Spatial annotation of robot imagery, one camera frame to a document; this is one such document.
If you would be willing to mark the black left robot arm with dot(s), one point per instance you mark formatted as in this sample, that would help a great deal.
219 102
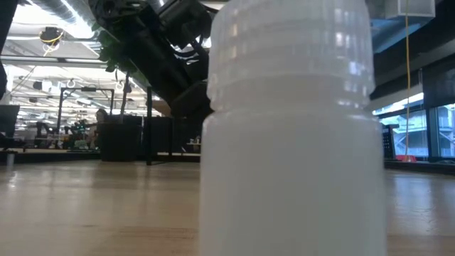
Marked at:
149 53

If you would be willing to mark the black background robot arm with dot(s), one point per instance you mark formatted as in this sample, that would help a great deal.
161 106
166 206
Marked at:
44 129
76 133

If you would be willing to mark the wooden shelf with black legs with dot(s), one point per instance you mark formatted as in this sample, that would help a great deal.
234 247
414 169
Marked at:
149 135

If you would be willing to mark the white translucent medicine bottle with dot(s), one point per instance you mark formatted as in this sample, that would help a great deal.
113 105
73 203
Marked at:
293 160

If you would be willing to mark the black plant pot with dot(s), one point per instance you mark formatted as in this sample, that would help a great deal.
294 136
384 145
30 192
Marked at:
121 142

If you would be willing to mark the person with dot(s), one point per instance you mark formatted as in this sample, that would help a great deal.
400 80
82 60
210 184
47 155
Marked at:
100 116

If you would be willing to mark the green leafy potted plant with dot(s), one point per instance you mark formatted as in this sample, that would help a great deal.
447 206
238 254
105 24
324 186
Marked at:
110 53

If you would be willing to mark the silver ceiling pipe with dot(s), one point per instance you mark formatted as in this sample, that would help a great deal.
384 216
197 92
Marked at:
53 59

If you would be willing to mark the black screen panel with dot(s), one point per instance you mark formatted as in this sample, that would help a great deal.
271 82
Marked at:
9 121

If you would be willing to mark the black perforated panel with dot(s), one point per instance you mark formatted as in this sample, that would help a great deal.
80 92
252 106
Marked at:
389 142

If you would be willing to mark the red object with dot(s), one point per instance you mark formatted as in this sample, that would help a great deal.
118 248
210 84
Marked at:
407 158

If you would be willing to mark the white ceiling box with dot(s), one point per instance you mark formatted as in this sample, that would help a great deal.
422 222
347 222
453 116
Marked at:
412 9

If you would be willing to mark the black background rig frame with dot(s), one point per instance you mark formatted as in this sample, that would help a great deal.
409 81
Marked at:
87 89

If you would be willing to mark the small grey post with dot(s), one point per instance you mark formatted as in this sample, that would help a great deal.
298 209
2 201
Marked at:
10 161

